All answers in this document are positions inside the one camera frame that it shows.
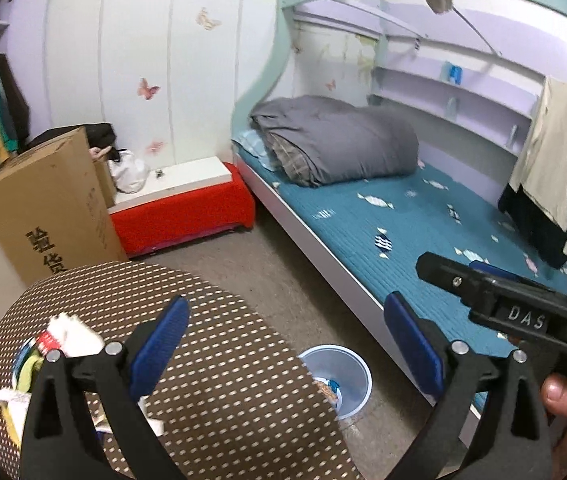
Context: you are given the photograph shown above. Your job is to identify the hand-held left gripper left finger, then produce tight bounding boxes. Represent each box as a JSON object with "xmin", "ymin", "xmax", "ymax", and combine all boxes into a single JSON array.
[{"xmin": 20, "ymin": 295, "xmax": 192, "ymax": 480}]

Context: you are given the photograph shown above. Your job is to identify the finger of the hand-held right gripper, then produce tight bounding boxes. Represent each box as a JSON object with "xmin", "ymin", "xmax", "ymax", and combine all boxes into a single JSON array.
[
  {"xmin": 468, "ymin": 260, "xmax": 550, "ymax": 292},
  {"xmin": 416, "ymin": 252, "xmax": 567, "ymax": 347}
]

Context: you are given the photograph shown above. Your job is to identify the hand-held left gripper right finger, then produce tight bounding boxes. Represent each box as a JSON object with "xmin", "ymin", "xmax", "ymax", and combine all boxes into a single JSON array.
[{"xmin": 383, "ymin": 291, "xmax": 554, "ymax": 480}]

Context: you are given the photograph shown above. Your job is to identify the translucent blue waste bin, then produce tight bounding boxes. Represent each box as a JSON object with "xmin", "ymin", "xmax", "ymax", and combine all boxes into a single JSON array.
[{"xmin": 297, "ymin": 344, "xmax": 373, "ymax": 421}]

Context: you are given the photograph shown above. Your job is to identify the white paper scrap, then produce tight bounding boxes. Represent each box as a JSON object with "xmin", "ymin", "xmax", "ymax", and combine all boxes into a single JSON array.
[{"xmin": 94, "ymin": 400, "xmax": 165, "ymax": 438}]

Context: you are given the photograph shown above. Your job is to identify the white tissue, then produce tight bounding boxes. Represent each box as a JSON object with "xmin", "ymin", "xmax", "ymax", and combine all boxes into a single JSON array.
[{"xmin": 48, "ymin": 312, "xmax": 105, "ymax": 358}]

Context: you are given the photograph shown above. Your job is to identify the brown and blue wrapper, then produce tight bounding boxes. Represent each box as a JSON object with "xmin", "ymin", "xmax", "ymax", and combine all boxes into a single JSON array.
[{"xmin": 316, "ymin": 379, "xmax": 341, "ymax": 403}]

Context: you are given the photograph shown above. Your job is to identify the red and white wrapper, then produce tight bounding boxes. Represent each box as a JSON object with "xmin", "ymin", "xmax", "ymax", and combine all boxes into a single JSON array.
[{"xmin": 38, "ymin": 332, "xmax": 63, "ymax": 356}]

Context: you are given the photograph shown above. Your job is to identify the yellow green packet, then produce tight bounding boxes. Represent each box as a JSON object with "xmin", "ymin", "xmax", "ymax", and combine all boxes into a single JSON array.
[{"xmin": 14, "ymin": 340, "xmax": 47, "ymax": 392}]

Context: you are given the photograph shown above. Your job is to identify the colourful wrappers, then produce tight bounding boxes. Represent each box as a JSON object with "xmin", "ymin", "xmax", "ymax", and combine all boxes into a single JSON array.
[{"xmin": 0, "ymin": 389, "xmax": 32, "ymax": 448}]

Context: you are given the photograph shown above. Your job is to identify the dark hanging garment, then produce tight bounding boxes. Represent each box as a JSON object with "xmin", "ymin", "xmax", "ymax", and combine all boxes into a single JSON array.
[{"xmin": 497, "ymin": 182, "xmax": 567, "ymax": 270}]

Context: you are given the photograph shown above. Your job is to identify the blue quilted bedspread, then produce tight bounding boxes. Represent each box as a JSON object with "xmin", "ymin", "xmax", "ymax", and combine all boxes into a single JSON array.
[{"xmin": 236, "ymin": 152, "xmax": 567, "ymax": 411}]

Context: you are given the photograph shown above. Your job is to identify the round table with dotted cloth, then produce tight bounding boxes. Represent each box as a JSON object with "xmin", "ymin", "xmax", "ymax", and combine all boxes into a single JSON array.
[{"xmin": 0, "ymin": 261, "xmax": 364, "ymax": 480}]

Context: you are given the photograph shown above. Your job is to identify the cream shirt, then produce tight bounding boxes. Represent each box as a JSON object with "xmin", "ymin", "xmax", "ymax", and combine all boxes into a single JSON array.
[{"xmin": 508, "ymin": 76, "xmax": 567, "ymax": 233}]

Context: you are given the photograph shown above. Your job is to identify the red bench with white top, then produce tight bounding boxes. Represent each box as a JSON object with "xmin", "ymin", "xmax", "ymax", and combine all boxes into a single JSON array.
[{"xmin": 108, "ymin": 156, "xmax": 257, "ymax": 258}]

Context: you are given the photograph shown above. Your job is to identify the white plastic bag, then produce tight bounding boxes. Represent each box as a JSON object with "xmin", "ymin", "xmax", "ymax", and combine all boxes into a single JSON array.
[{"xmin": 108, "ymin": 152, "xmax": 149, "ymax": 194}]

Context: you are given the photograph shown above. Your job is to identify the brown cardboard box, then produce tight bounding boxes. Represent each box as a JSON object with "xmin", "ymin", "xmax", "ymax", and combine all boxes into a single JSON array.
[{"xmin": 0, "ymin": 126, "xmax": 129, "ymax": 286}]

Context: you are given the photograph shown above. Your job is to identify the folded grey duvet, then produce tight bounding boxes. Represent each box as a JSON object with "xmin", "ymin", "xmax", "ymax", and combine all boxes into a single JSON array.
[{"xmin": 250, "ymin": 95, "xmax": 420, "ymax": 188}]

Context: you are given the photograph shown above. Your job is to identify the light blue pillow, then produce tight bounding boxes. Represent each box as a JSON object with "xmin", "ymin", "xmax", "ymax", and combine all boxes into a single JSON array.
[{"xmin": 232, "ymin": 129, "xmax": 279, "ymax": 173}]

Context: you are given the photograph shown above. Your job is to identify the black bag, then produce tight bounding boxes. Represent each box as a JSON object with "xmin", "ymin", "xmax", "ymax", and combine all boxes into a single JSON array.
[{"xmin": 26, "ymin": 123, "xmax": 117, "ymax": 153}]

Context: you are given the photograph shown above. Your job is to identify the large pink butterfly sticker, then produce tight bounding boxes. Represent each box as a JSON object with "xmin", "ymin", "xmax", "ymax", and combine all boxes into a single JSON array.
[{"xmin": 137, "ymin": 78, "xmax": 161, "ymax": 101}]

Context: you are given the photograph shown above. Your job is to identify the beige butterfly sticker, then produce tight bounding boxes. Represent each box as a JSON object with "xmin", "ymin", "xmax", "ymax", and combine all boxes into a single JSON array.
[{"xmin": 195, "ymin": 7, "xmax": 222, "ymax": 31}]

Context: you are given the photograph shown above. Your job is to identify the lilac wall shelf unit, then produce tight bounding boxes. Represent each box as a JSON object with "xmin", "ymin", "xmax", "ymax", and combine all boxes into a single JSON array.
[{"xmin": 293, "ymin": 0, "xmax": 549, "ymax": 158}]

